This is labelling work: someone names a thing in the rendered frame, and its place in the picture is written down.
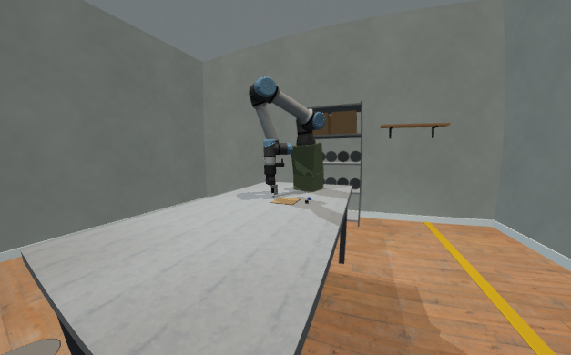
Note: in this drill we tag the tan mat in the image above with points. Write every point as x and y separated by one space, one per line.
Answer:
287 201

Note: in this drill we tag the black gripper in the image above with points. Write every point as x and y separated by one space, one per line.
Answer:
270 171

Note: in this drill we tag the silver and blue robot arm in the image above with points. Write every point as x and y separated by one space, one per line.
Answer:
266 90

